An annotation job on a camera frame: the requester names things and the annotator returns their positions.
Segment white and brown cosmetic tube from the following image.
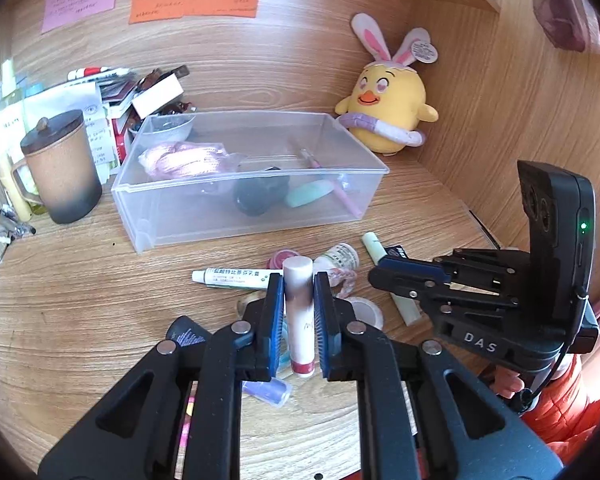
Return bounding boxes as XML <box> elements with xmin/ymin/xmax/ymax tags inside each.
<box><xmin>283</xmin><ymin>256</ymin><xmax>317</xmax><ymax>377</ymax></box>

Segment pink braided hair tie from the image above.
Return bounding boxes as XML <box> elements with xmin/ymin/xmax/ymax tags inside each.
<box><xmin>327</xmin><ymin>267</ymin><xmax>358</xmax><ymax>301</ymax></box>

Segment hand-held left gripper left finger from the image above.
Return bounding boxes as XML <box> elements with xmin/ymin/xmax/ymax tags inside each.
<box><xmin>37</xmin><ymin>274</ymin><xmax>287</xmax><ymax>480</ymax></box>

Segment pink round compact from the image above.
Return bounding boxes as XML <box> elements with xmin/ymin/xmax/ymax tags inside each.
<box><xmin>266</xmin><ymin>248</ymin><xmax>301</xmax><ymax>271</ymax></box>

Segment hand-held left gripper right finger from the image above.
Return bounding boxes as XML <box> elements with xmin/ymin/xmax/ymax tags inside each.
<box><xmin>314</xmin><ymin>272</ymin><xmax>566</xmax><ymax>480</ymax></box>

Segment small white labelled bottle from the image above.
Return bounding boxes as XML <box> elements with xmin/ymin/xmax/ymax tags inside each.
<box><xmin>312</xmin><ymin>243</ymin><xmax>359</xmax><ymax>277</ymax></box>

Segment white ointment tube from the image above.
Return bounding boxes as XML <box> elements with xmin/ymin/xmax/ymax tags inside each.
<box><xmin>191</xmin><ymin>266</ymin><xmax>281</xmax><ymax>291</ymax></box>

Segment clear plastic storage box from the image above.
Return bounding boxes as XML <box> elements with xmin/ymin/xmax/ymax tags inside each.
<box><xmin>111</xmin><ymin>112</ymin><xmax>391</xmax><ymax>255</ymax></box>

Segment small clear bowl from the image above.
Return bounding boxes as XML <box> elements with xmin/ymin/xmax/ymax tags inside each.
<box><xmin>139</xmin><ymin>114</ymin><xmax>197</xmax><ymax>145</ymax></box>

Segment pale green tube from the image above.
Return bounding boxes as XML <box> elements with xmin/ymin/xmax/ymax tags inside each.
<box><xmin>361</xmin><ymin>231</ymin><xmax>423</xmax><ymax>326</ymax></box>

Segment black sachet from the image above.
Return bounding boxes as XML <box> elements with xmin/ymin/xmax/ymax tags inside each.
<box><xmin>166</xmin><ymin>316</ymin><xmax>213</xmax><ymax>348</ymax></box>

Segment dusty pink cloth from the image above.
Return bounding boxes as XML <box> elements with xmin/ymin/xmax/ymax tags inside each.
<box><xmin>532</xmin><ymin>0</ymin><xmax>600</xmax><ymax>56</ymax></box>

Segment stack of books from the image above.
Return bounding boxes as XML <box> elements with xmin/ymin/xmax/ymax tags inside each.
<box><xmin>102</xmin><ymin>67</ymin><xmax>196</xmax><ymax>161</ymax></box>

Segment red and white marker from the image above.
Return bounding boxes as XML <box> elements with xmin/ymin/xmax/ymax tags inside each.
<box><xmin>67</xmin><ymin>66</ymin><xmax>131</xmax><ymax>82</ymax></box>

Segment thin grey pen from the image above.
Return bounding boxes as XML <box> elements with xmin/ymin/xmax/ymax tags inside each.
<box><xmin>292</xmin><ymin>146</ymin><xmax>323</xmax><ymax>168</ymax></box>

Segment pink knitted pouch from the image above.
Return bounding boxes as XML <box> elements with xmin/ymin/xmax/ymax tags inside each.
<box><xmin>139</xmin><ymin>141</ymin><xmax>241</xmax><ymax>181</ymax></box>

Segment orange paper note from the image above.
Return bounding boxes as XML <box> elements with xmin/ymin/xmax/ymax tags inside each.
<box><xmin>128</xmin><ymin>0</ymin><xmax>262</xmax><ymax>25</ymax></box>

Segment brown lidded mug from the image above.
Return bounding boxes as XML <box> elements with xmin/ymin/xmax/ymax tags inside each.
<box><xmin>11</xmin><ymin>109</ymin><xmax>103</xmax><ymax>225</ymax></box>

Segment small teal bottle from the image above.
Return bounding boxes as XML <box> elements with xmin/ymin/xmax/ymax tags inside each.
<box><xmin>286</xmin><ymin>180</ymin><xmax>333</xmax><ymax>208</ymax></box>

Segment person's right forearm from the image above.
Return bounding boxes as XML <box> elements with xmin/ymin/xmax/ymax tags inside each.
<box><xmin>522</xmin><ymin>355</ymin><xmax>600</xmax><ymax>466</ymax></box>

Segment small purple bottle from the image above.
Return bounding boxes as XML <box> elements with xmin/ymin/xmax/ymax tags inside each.
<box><xmin>242</xmin><ymin>377</ymin><xmax>292</xmax><ymax>406</ymax></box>

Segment person's right hand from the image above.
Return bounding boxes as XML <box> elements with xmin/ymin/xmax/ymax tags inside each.
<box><xmin>490</xmin><ymin>365</ymin><xmax>527</xmax><ymax>402</ymax></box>

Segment yellow-green spray bottle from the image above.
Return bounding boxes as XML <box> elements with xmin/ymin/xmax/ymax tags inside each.
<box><xmin>0</xmin><ymin>59</ymin><xmax>18</xmax><ymax>106</ymax></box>

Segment dark glass bottle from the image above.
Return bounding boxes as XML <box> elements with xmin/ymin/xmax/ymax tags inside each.
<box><xmin>232</xmin><ymin>167</ymin><xmax>288</xmax><ymax>218</ymax></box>

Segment white paper leaflets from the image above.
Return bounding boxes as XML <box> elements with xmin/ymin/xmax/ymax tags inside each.
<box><xmin>0</xmin><ymin>82</ymin><xmax>121</xmax><ymax>186</ymax></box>

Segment white cardboard box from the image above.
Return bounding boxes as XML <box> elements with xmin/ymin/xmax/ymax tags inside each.
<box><xmin>131</xmin><ymin>72</ymin><xmax>186</xmax><ymax>118</ymax></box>

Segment yellow chick plush toy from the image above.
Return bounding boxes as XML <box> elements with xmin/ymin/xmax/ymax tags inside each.
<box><xmin>335</xmin><ymin>12</ymin><xmax>440</xmax><ymax>156</ymax></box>

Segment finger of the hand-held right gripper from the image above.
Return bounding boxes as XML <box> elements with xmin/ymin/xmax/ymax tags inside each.
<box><xmin>380</xmin><ymin>249</ymin><xmax>520</xmax><ymax>287</ymax></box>
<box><xmin>368</xmin><ymin>265</ymin><xmax>522</xmax><ymax>312</ymax></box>

